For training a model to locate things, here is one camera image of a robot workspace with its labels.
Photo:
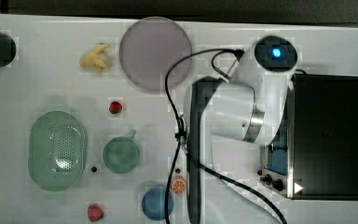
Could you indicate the small red strawberry toy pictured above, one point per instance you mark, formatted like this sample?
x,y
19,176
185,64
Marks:
x,y
115,107

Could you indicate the silver black toaster oven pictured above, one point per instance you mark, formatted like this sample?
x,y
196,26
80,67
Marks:
x,y
314,155

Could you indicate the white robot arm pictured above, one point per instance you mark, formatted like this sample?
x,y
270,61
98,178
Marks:
x,y
249,107

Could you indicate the blue bowl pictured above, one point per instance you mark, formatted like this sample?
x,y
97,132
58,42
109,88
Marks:
x,y
153,203

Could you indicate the orange slice toy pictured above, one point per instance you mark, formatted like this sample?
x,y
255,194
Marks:
x,y
178,185

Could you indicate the peeled banana toy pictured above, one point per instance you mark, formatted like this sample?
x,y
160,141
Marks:
x,y
94,58

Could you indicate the green oval strainer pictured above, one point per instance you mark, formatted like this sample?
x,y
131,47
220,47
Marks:
x,y
57,151

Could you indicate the large red strawberry toy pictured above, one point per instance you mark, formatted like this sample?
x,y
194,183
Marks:
x,y
95,213

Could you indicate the green cup with handle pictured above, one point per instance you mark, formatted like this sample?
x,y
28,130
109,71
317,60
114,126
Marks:
x,y
122,154

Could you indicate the grey round plate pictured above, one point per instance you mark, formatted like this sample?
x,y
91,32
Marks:
x,y
149,48

